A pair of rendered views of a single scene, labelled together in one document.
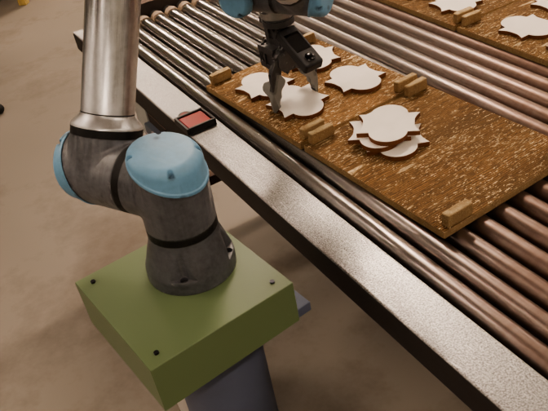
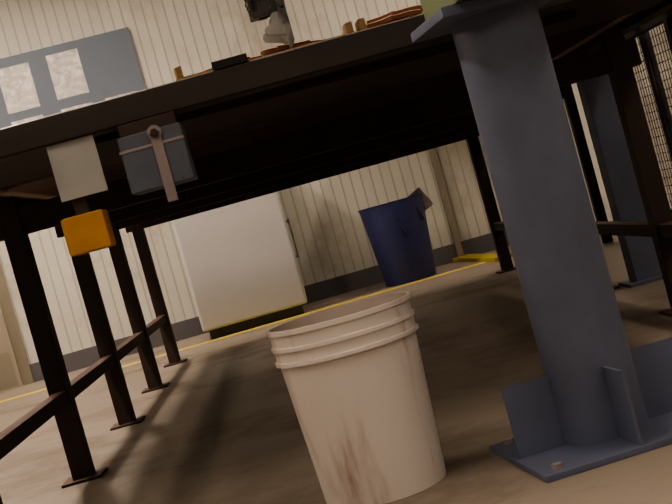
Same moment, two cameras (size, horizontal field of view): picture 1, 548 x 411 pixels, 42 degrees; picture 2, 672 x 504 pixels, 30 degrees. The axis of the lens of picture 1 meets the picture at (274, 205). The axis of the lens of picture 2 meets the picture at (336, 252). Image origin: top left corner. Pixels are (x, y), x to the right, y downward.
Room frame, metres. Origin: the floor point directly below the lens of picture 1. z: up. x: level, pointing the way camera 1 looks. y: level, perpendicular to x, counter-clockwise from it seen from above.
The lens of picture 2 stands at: (0.37, 2.55, 0.57)
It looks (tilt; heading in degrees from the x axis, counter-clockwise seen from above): 2 degrees down; 293
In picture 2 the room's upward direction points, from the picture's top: 15 degrees counter-clockwise
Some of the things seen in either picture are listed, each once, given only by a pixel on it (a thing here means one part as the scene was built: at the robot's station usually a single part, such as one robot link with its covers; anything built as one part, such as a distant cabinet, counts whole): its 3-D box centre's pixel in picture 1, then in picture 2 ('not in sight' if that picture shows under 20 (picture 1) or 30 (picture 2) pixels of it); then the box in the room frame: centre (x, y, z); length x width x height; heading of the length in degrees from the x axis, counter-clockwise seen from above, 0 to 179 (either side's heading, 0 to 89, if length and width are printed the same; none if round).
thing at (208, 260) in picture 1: (186, 241); not in sight; (0.94, 0.15, 1.01); 0.15 x 0.15 x 0.10
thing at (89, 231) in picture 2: not in sight; (78, 196); (1.85, 0.31, 0.74); 0.09 x 0.08 x 0.24; 25
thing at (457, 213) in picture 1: (457, 213); not in sight; (0.95, -0.31, 0.95); 0.06 x 0.02 x 0.03; 118
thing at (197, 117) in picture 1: (195, 121); not in sight; (1.51, 0.15, 0.92); 0.06 x 0.06 x 0.01; 25
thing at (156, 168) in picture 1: (168, 183); not in sight; (0.94, 0.15, 1.13); 0.13 x 0.12 x 0.14; 54
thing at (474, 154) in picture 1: (434, 150); not in sight; (1.19, -0.33, 0.93); 0.41 x 0.35 x 0.02; 28
